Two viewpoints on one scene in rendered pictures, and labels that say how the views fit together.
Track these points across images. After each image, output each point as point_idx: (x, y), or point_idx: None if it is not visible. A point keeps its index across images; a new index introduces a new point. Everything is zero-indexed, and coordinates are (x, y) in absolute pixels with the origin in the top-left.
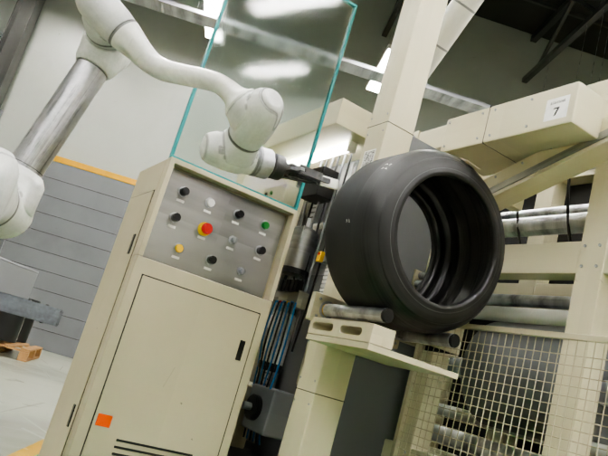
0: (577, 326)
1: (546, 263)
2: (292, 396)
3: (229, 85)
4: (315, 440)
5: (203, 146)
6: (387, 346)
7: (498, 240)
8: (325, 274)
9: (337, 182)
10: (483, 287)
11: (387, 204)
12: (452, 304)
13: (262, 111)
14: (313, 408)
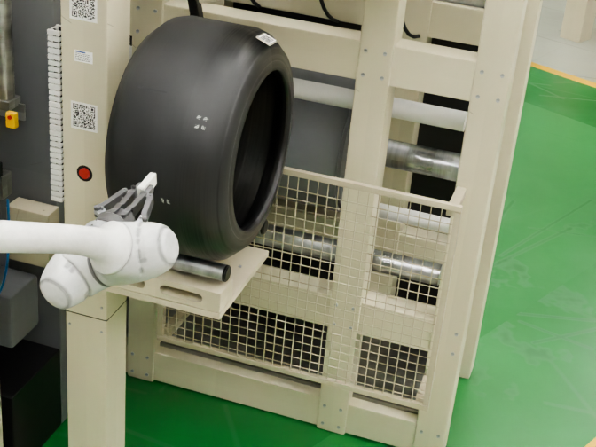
0: (364, 142)
1: (314, 59)
2: (26, 286)
3: (103, 247)
4: (114, 355)
5: (58, 300)
6: (230, 298)
7: (291, 98)
8: (53, 168)
9: (155, 176)
10: (284, 159)
11: (223, 182)
12: (262, 198)
13: (167, 270)
14: (108, 333)
